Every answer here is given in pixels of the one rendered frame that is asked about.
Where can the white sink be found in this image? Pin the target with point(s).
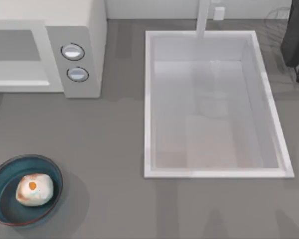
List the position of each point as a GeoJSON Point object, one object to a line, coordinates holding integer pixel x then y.
{"type": "Point", "coordinates": [209, 112]}

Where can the small microwave knob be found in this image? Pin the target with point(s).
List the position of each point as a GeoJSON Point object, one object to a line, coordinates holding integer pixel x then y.
{"type": "Point", "coordinates": [77, 74]}

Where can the pale microwave oven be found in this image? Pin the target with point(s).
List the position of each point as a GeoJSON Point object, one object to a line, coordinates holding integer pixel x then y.
{"type": "Point", "coordinates": [92, 37]}

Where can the large microwave knob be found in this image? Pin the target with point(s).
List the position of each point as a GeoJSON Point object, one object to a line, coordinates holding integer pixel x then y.
{"type": "Point", "coordinates": [72, 51]}

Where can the tall white tap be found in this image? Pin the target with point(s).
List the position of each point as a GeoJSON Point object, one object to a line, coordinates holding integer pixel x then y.
{"type": "Point", "coordinates": [202, 17]}

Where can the white bun with orange spot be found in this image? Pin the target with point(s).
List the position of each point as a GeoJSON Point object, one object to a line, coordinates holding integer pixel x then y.
{"type": "Point", "coordinates": [35, 190]}

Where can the microwave door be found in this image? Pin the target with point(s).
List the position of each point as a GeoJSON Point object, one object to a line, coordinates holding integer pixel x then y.
{"type": "Point", "coordinates": [20, 72]}

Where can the dark blue bowl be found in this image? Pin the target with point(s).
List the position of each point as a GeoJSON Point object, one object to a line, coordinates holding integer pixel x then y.
{"type": "Point", "coordinates": [5, 196]}

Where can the white wall socket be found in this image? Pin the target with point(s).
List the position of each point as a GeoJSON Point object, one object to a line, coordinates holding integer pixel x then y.
{"type": "Point", "coordinates": [219, 13]}

